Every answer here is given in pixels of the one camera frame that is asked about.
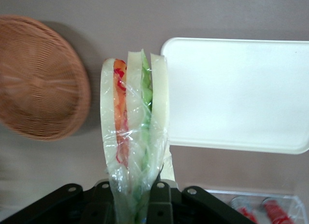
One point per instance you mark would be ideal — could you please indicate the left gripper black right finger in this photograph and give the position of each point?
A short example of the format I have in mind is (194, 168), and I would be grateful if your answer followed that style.
(161, 204)

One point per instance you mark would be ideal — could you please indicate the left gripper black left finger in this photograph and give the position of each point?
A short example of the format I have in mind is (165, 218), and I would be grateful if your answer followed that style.
(100, 204)

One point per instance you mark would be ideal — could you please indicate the plastic-wrapped triangle sandwich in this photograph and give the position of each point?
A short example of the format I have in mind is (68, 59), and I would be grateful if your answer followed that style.
(135, 101)

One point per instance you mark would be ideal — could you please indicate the round brown wicker basket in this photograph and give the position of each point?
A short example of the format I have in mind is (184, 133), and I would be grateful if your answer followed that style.
(43, 84)

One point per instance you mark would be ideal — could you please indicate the beige plastic tray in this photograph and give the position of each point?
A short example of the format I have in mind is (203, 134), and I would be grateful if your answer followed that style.
(236, 93)

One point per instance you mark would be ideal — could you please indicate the red cola bottle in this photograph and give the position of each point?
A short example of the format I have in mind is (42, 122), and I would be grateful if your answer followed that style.
(245, 210)
(276, 210)

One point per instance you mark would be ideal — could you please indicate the clear acrylic bottle rack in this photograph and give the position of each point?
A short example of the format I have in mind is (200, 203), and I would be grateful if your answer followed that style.
(296, 204)

